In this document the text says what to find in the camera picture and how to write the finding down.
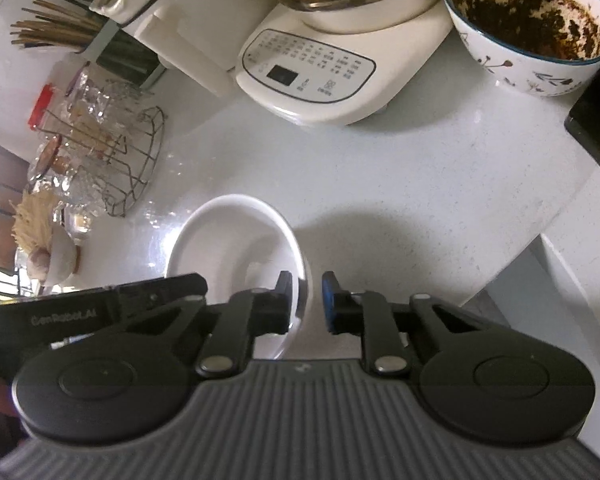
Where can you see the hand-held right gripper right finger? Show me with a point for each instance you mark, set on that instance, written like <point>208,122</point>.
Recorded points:
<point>328,305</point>

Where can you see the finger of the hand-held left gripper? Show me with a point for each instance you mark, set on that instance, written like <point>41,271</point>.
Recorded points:
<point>165,287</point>

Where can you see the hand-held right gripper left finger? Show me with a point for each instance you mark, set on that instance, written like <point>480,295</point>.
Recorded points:
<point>282,310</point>

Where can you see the plain white bowl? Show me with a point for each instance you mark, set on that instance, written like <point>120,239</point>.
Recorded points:
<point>225,240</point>

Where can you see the white bowl with mushrooms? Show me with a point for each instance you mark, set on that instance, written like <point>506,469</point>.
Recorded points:
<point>60,260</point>

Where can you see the white electric cooker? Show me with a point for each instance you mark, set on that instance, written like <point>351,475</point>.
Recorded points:
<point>330,70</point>

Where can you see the chopstick holder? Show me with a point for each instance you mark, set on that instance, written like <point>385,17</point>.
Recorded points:
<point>125,55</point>

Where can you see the bundle of chopsticks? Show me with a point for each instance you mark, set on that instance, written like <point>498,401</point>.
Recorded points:
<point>55,30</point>

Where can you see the dirty floral bowl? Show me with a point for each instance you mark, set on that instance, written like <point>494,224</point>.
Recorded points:
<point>530,65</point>

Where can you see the black stove top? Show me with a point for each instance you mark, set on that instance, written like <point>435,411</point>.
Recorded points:
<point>597,125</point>

